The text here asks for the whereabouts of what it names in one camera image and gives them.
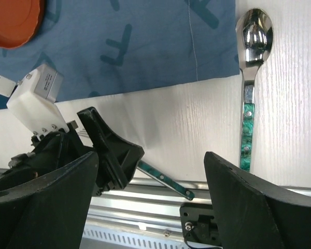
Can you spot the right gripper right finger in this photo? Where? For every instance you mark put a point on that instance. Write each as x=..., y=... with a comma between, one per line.
x=251, y=212

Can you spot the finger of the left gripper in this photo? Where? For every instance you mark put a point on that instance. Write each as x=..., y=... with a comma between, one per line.
x=118, y=158

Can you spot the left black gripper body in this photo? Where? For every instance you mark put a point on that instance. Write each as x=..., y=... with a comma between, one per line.
x=54, y=151

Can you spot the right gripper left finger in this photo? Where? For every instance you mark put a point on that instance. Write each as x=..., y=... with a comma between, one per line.
x=49, y=211

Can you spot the blue letter-print cloth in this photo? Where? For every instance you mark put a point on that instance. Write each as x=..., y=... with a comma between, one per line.
x=111, y=47

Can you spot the red plastic plate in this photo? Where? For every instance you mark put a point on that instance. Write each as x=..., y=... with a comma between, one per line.
x=19, y=21

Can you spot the metal spoon green handle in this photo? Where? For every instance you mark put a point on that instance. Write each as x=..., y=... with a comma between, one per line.
x=254, y=31

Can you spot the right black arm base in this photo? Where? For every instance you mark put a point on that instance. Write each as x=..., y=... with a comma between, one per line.
x=199, y=224

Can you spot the slotted grey cable duct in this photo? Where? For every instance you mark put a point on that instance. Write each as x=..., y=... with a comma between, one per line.
x=130, y=239

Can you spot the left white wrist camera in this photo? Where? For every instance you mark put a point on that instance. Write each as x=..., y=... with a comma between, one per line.
x=32, y=100

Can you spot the aluminium mounting rail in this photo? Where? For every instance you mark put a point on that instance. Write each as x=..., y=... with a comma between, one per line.
x=144, y=206

